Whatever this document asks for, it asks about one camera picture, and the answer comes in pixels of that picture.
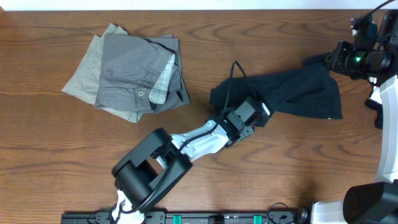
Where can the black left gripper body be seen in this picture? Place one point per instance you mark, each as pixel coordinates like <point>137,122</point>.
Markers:
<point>244,132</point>

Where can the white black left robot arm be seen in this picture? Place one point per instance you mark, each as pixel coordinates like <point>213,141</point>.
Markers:
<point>150,170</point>

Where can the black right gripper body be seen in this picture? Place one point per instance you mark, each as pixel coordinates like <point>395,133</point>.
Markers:
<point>338,63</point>

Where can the folded beige shorts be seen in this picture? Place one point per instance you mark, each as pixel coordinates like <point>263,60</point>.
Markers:
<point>84,83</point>

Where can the folded dark grey shorts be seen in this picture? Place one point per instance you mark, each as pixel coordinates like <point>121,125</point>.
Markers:
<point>141,75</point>

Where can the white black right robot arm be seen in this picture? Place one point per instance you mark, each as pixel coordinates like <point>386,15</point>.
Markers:
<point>372,56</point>

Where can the green rail clamp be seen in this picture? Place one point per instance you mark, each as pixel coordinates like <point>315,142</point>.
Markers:
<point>177,219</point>
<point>257,219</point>

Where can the black t-shirt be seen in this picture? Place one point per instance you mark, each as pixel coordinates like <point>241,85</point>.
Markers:
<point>308,91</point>

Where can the black aluminium mounting rail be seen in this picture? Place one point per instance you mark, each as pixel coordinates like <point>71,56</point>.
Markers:
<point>158,217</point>

